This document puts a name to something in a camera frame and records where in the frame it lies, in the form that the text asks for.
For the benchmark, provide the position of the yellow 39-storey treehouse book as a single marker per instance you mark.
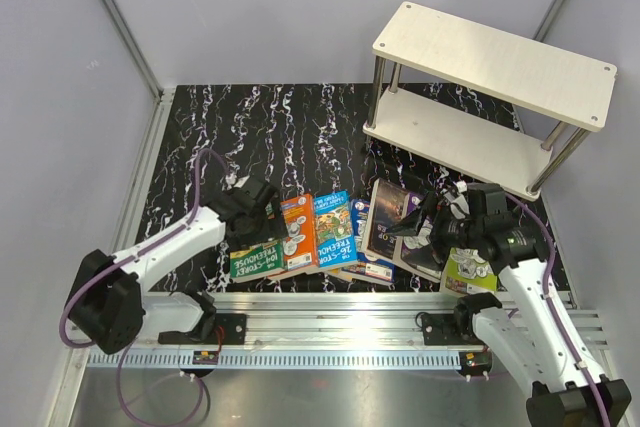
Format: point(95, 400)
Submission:
point(342, 274)

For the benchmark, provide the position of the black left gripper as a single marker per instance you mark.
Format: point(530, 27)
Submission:
point(272, 227)

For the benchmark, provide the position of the orange 78-storey treehouse book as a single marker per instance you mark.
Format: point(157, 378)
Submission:
point(299, 247)

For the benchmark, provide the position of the purple treehouse book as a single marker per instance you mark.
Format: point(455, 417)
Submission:
point(415, 253)

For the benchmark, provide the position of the green 104-storey treehouse book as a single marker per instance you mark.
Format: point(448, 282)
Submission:
point(259, 261)

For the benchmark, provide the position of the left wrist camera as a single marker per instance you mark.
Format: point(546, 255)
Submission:
point(233, 181)

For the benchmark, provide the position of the dark blue treehouse book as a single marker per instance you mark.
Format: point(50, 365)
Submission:
point(367, 268)

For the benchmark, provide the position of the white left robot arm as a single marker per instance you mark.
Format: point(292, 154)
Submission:
point(109, 302)

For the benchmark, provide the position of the white slotted cable duct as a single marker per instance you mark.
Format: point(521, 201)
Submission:
point(234, 359)

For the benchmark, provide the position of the dark tale of two cities book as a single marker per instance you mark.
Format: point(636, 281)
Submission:
point(389, 204)

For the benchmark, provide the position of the lime green treehouse book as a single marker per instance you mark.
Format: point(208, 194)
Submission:
point(466, 273)

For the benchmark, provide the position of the aluminium mounting rail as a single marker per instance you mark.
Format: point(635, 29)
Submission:
point(331, 321)

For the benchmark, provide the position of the black marble pattern mat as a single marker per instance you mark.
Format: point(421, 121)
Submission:
point(304, 138)

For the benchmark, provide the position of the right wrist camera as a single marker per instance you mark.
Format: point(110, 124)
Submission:
point(456, 197)

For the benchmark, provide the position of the blue 26-storey treehouse book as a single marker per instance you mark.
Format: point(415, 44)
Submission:
point(335, 239)

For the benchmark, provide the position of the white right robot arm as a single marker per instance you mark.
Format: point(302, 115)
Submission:
point(564, 384)

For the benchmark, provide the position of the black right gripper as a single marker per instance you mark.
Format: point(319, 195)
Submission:
point(411, 225)

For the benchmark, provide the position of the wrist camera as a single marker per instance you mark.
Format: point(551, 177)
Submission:
point(233, 181)
point(456, 197)

